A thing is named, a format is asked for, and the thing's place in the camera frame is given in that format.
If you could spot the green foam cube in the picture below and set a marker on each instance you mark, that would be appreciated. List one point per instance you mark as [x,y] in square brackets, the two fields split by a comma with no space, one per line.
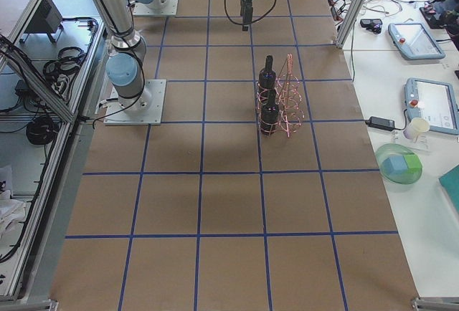
[413,164]

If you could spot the black power adapter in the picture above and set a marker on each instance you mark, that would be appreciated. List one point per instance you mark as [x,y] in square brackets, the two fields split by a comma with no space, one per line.
[380,123]

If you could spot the aluminium frame post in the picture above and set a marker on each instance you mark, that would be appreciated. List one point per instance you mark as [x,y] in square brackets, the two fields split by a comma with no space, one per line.
[348,22]

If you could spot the black bottle in basket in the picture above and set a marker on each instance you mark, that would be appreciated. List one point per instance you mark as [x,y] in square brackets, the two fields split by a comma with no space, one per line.
[269,114]
[267,76]

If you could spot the grey control box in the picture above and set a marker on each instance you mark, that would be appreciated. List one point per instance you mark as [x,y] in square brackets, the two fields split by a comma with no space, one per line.
[46,20]

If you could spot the far teach pendant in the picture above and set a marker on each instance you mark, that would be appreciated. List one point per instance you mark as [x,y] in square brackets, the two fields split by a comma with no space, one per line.
[414,41]

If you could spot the green plastic bowl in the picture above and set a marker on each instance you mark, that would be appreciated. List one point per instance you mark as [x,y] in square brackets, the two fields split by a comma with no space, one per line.
[389,149]

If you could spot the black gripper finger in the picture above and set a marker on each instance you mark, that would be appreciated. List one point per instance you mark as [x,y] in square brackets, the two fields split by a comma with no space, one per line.
[242,14]
[248,13]

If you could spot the near teach pendant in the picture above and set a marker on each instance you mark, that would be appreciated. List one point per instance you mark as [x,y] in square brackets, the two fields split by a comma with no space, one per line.
[433,101]

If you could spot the far black bottle in basket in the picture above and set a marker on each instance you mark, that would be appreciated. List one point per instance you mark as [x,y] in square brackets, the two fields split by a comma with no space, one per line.
[267,76]

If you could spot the teal folder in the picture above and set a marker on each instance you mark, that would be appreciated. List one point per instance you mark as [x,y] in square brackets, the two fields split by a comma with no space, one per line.
[450,184]

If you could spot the copper wire wine basket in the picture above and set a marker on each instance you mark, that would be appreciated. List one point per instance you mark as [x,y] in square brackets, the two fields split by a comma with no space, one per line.
[288,99]

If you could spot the blue foam cube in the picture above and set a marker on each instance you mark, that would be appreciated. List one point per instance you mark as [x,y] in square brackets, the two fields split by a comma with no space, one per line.
[393,167]

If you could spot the near black bottle in basket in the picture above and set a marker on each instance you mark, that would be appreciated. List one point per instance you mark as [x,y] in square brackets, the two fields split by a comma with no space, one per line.
[269,114]

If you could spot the small black device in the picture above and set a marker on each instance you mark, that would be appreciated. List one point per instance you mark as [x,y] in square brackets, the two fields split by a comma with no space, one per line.
[371,25]

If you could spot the white paper cup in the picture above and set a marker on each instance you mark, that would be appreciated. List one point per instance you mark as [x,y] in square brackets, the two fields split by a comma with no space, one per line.
[415,128]

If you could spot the brown paper table mat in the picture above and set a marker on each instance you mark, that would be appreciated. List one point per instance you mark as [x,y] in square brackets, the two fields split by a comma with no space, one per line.
[204,212]

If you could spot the teach pendant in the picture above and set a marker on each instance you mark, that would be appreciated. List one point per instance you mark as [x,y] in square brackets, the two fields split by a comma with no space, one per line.
[414,41]
[433,101]

